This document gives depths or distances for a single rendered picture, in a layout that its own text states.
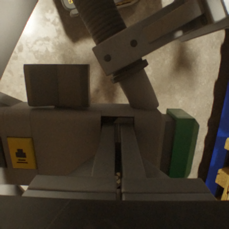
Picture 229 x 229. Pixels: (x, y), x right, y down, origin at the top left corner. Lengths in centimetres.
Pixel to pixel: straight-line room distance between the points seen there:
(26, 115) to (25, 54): 94
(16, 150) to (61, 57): 94
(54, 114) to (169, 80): 132
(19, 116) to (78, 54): 96
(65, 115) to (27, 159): 6
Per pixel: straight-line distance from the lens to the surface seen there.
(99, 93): 116
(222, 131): 182
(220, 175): 188
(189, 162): 20
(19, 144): 19
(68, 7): 81
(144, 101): 16
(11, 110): 19
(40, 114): 17
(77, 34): 113
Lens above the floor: 110
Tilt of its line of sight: 62 degrees down
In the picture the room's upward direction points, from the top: 127 degrees clockwise
